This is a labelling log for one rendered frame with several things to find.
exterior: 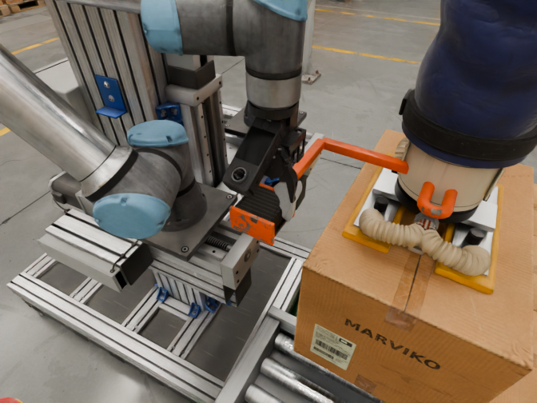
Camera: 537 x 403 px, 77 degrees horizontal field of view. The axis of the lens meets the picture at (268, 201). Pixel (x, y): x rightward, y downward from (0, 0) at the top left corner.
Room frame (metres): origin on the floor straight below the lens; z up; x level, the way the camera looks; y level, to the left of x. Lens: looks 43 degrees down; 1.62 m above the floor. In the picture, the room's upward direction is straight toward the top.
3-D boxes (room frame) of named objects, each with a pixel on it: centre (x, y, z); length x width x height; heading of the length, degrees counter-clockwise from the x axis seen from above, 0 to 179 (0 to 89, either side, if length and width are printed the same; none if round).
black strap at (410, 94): (0.55, -0.36, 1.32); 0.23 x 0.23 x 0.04
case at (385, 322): (0.56, -0.39, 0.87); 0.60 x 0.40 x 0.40; 150
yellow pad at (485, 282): (0.50, -0.45, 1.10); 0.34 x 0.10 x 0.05; 150
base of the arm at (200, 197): (0.60, 0.23, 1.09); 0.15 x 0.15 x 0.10
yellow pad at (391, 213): (0.60, -0.28, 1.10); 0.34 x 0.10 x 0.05; 150
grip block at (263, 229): (0.42, 0.01, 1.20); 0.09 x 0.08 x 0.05; 60
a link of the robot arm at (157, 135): (0.59, 0.23, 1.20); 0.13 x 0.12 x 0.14; 176
